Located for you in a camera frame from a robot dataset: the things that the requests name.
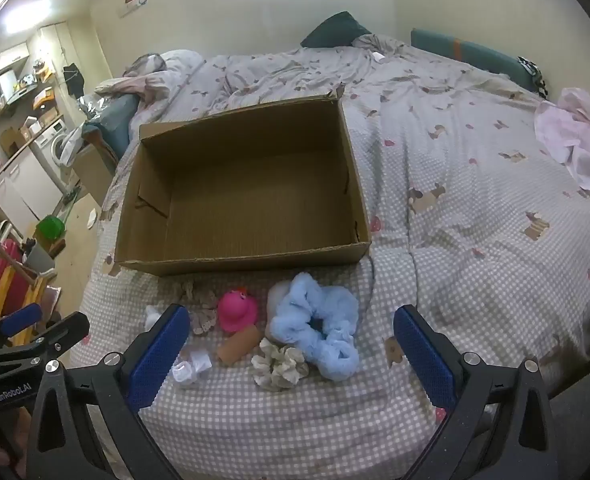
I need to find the pink suitcase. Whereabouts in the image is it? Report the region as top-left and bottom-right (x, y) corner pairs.
(0, 239), (26, 306)

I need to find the teal rolled mat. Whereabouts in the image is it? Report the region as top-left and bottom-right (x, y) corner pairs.
(410, 28), (536, 92)

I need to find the white cabinet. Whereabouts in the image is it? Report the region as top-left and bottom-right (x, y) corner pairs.
(0, 152), (60, 233)

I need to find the white fluffy ball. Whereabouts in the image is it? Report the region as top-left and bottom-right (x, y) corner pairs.
(266, 282), (291, 311)

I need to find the brown bedside box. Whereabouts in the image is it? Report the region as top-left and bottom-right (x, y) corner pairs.
(72, 142), (118, 206)

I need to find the black hanging garment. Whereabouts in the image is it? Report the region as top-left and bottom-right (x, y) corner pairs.
(64, 63), (84, 96)

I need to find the white washing machine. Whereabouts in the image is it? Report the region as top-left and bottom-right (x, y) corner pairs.
(32, 120), (78, 183)

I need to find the blue fluffy scrunchie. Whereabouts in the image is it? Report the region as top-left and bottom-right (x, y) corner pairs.
(266, 272), (361, 380)

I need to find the grey bin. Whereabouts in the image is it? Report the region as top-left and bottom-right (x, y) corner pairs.
(25, 245), (56, 273)

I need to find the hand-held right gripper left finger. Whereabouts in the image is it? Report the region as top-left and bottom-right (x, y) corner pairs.
(27, 304), (191, 480)

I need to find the wooden rack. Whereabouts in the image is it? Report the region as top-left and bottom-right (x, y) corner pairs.
(0, 210), (48, 321)

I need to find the grey white scrunchie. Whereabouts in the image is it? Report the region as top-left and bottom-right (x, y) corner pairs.
(251, 338), (310, 392)

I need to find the small white scrunchie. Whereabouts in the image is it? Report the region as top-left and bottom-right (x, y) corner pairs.
(171, 350), (212, 387)

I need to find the beige lace-trimmed scrunchie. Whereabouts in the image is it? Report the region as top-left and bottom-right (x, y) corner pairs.
(177, 280), (221, 336)

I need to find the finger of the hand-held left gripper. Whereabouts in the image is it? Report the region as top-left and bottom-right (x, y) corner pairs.
(0, 304), (43, 348)
(31, 311), (90, 361)

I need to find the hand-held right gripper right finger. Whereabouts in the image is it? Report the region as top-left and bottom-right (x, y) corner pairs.
(393, 304), (561, 480)

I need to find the crumpled pink cloth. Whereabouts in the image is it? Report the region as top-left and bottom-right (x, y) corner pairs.
(534, 87), (590, 203)

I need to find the pink grey clothing pile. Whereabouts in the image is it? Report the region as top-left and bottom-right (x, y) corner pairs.
(95, 51), (206, 106)

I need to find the dark green pillow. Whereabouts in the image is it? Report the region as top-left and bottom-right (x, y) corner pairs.
(301, 11), (371, 48)

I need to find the blue grey cloth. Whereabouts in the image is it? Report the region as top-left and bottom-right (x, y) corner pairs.
(82, 94), (140, 158)

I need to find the brown cardboard box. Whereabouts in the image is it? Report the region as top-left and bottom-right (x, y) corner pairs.
(114, 85), (372, 277)

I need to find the green plastic container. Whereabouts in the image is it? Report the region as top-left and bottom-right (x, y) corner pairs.
(36, 215), (66, 243)

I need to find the black white patterned item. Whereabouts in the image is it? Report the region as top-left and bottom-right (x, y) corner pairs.
(518, 57), (550, 98)

